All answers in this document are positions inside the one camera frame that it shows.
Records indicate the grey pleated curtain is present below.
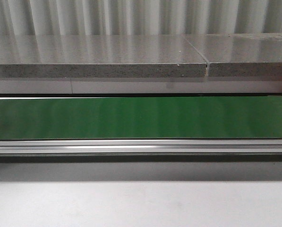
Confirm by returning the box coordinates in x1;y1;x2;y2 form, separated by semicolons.
0;0;282;35

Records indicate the green conveyor belt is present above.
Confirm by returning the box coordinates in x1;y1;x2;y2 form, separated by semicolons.
0;96;282;140

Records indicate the grey granite countertop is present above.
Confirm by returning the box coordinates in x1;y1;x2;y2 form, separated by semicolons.
0;33;282;95

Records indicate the aluminium conveyor frame rail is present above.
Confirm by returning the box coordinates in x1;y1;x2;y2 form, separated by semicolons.
0;139;282;163

